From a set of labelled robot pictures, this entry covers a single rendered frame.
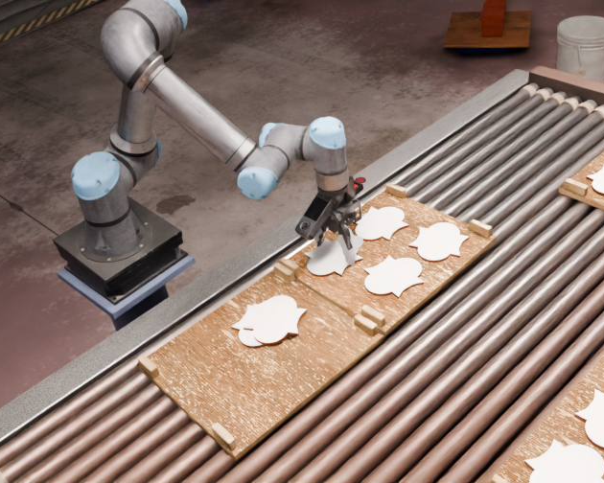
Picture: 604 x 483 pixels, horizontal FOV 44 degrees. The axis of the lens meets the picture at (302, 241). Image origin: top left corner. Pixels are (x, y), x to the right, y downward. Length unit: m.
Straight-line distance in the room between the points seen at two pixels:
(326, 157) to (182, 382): 0.57
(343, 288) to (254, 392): 0.35
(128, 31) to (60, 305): 2.02
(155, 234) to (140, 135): 0.27
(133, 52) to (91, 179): 0.40
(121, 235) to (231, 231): 1.65
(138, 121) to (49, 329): 1.66
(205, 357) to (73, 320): 1.74
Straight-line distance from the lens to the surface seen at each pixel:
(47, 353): 3.22
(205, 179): 3.93
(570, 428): 1.47
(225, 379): 1.58
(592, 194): 2.02
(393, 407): 1.51
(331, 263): 1.78
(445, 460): 1.44
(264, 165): 1.55
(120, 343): 1.76
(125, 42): 1.57
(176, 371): 1.62
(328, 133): 1.58
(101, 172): 1.84
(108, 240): 1.91
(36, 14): 6.50
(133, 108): 1.81
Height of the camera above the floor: 2.10
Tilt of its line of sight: 38 degrees down
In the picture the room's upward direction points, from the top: 9 degrees counter-clockwise
